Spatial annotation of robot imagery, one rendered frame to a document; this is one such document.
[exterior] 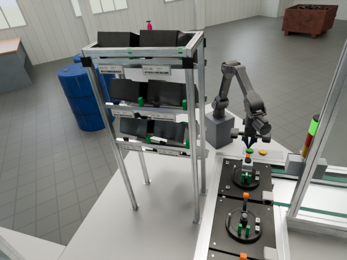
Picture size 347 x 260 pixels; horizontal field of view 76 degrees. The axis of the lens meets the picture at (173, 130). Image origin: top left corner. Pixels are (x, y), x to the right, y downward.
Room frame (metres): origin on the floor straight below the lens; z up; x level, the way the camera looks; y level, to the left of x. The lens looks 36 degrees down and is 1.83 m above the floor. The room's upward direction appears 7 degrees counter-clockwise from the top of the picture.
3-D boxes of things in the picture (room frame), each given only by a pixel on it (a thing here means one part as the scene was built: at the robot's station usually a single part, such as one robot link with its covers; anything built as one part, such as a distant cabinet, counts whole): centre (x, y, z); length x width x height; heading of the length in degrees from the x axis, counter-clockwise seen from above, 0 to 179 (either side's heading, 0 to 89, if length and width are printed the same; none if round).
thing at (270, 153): (0.90, -0.48, 0.93); 0.21 x 0.07 x 0.06; 70
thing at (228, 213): (0.48, -0.23, 1.01); 0.24 x 0.24 x 0.13; 70
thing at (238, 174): (0.72, -0.32, 0.98); 0.14 x 0.14 x 0.02
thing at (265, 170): (0.72, -0.32, 0.96); 0.24 x 0.24 x 0.02; 70
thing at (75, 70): (3.34, 1.17, 0.44); 1.19 x 0.73 x 0.88; 11
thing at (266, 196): (0.60, -0.38, 0.97); 0.05 x 0.05 x 0.04; 70
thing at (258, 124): (0.80, -0.38, 1.27); 0.12 x 0.08 x 0.11; 12
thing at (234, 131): (0.84, -0.37, 1.18); 0.19 x 0.06 x 0.08; 67
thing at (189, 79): (0.73, 0.06, 1.26); 0.36 x 0.21 x 0.80; 70
